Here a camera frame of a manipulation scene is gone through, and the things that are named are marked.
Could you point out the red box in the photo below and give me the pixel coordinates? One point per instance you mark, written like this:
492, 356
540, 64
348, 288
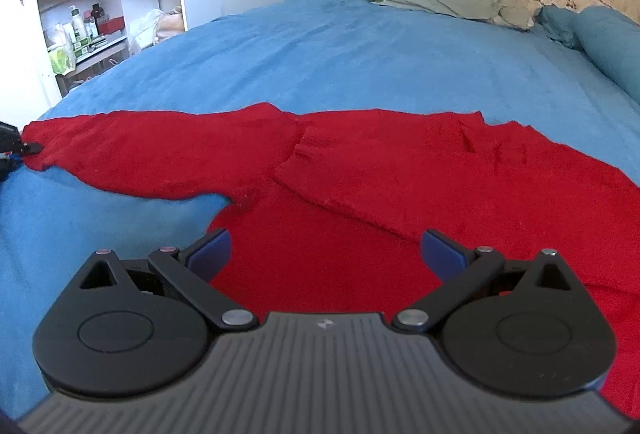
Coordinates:
111, 25

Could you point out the red knit sweater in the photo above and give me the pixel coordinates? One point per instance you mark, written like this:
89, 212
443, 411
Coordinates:
380, 174

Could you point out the blue bed blanket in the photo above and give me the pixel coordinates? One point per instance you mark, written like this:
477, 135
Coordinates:
325, 54

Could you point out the blue rolled blanket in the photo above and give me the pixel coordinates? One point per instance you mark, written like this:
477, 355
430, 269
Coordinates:
602, 39

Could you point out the beige bag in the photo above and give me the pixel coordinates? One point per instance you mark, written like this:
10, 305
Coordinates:
171, 25

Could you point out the green packet bag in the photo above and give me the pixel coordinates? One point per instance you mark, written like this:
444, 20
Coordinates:
61, 60

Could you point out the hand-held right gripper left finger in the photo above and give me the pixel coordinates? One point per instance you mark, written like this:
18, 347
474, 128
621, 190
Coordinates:
214, 253

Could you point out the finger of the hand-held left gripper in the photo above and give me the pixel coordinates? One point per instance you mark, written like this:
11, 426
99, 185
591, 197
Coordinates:
11, 134
6, 167

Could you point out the white plastic bag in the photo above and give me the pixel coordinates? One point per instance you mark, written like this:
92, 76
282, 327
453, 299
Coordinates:
144, 30

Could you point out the white lotion bottle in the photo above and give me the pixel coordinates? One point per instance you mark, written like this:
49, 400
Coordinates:
77, 24

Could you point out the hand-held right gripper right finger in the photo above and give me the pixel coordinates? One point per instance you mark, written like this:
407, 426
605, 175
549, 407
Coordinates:
442, 255

